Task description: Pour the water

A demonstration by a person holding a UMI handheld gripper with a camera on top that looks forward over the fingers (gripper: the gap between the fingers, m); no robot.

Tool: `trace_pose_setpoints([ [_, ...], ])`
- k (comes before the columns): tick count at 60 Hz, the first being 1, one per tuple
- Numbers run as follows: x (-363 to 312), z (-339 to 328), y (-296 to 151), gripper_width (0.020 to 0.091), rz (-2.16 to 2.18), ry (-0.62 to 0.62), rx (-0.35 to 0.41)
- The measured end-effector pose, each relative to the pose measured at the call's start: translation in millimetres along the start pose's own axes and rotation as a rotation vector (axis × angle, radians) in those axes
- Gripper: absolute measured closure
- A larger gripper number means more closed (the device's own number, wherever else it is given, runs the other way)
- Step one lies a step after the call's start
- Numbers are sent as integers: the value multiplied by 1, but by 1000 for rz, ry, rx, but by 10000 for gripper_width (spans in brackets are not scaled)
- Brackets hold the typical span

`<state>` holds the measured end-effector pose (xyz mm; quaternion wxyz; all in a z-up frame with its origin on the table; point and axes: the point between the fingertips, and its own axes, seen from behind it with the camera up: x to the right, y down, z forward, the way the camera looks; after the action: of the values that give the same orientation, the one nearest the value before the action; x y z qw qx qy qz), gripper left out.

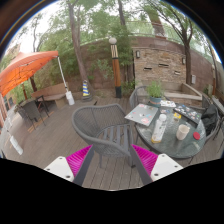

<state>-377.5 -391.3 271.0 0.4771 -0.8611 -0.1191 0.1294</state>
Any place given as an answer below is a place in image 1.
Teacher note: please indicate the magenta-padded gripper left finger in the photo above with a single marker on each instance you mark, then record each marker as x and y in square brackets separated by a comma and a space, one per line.
[78, 160]

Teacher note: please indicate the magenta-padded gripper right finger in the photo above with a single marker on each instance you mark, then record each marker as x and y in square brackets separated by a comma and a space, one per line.
[146, 159]

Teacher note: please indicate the clear plastic white-capped drink bottle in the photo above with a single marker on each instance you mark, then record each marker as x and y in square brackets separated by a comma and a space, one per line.
[159, 128]

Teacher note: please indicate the grey wicker armchair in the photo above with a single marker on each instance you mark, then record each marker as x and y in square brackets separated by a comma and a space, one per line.
[134, 96]
[96, 121]

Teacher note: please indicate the white ribbed mug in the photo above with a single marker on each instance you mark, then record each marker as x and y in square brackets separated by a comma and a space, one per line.
[182, 132]

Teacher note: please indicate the grey laptop with stickers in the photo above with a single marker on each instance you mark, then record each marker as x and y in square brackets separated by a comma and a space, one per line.
[142, 114]

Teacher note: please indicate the yellow card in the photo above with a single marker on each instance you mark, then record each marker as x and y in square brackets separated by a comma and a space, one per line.
[177, 116]

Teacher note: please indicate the flat round red coaster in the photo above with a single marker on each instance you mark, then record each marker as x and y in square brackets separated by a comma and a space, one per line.
[196, 136]

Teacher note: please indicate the white printed booklet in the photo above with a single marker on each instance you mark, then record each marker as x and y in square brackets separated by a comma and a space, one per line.
[168, 103]

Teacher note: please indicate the black laptop with stickers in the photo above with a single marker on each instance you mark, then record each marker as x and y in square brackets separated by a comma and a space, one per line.
[188, 113]

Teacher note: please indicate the white umbrella base weight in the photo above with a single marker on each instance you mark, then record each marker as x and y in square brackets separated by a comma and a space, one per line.
[70, 98]

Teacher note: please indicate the green plant in blue pot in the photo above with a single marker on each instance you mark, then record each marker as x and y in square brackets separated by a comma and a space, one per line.
[155, 91]

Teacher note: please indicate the dark wicker chair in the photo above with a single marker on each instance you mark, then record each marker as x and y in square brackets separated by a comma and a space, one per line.
[30, 111]

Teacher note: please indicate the blue yellow striped cone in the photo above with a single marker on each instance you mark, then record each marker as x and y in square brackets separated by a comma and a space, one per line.
[86, 89]

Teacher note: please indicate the wooden bench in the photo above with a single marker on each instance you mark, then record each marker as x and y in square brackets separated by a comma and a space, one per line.
[51, 93]

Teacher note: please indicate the orange patio umbrella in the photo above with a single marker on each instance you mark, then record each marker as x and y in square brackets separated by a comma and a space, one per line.
[23, 68]

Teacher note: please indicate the forked dark-trunk tree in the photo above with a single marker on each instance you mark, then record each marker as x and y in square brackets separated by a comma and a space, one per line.
[187, 56]

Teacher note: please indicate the tall tree with leaning trunk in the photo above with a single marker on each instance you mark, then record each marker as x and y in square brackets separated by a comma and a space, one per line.
[77, 46]

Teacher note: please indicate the grey wall box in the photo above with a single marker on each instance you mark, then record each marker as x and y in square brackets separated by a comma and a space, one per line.
[193, 79]

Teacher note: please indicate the wooden lamp post, globe light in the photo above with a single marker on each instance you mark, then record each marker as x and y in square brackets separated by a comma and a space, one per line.
[116, 71]
[214, 80]

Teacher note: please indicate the black wall lamp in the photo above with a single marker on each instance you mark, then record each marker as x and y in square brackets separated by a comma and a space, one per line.
[183, 61]
[138, 54]

